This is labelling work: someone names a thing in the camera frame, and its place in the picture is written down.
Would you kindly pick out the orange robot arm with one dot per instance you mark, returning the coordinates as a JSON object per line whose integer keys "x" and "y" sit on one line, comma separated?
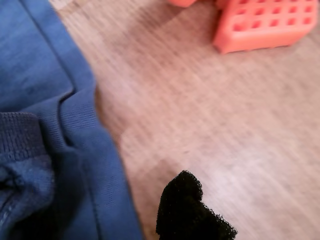
{"x": 250, "y": 41}

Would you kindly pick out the blue printed T-shirt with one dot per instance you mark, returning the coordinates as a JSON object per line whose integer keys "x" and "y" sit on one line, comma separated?
{"x": 37, "y": 62}

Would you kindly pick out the black gripper padded finger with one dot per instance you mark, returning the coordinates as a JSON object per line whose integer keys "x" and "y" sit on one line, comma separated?
{"x": 185, "y": 212}

